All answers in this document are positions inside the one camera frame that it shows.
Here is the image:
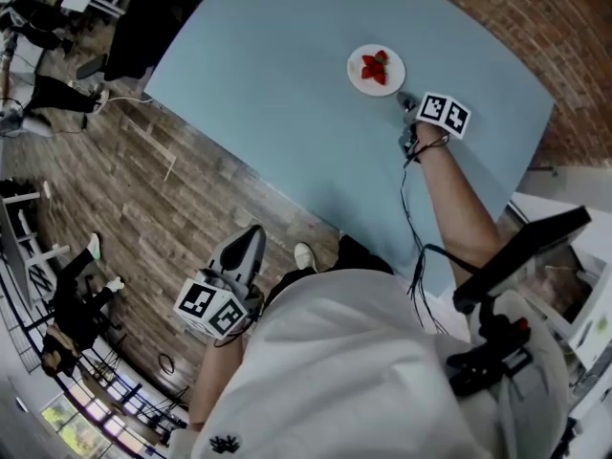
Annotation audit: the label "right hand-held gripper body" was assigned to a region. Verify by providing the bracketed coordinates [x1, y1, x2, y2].
[399, 92, 472, 162]

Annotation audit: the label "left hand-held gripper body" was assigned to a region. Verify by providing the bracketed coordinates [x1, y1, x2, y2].
[172, 265, 266, 341]

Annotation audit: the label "white round plate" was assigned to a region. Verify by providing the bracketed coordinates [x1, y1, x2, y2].
[346, 43, 407, 98]

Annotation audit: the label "person's left forearm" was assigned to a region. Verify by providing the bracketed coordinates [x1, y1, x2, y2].
[188, 332, 250, 432]

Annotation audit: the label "person's right forearm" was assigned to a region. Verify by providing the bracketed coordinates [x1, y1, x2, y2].
[414, 122, 503, 276]

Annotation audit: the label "person's white left shoe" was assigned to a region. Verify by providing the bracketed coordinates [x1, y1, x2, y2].
[294, 241, 318, 274]

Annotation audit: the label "person's black trousers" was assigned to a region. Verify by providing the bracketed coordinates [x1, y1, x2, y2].
[264, 234, 396, 308]

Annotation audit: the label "person's white shirt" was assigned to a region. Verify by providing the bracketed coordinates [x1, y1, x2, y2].
[169, 268, 573, 459]

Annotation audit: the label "white shelf rack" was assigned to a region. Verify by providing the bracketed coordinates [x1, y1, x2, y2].
[0, 191, 72, 311]

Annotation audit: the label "black office chair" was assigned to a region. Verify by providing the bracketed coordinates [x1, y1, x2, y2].
[76, 0, 186, 83]

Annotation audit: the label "black harness clamp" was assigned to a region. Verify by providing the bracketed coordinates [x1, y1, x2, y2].
[446, 298, 536, 399]

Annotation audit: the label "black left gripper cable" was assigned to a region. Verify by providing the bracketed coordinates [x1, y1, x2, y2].
[212, 303, 267, 348]

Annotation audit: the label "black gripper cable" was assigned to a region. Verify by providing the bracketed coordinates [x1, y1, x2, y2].
[399, 131, 453, 337]
[212, 303, 267, 348]

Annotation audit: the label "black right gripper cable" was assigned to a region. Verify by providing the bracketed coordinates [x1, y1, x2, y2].
[399, 131, 453, 337]

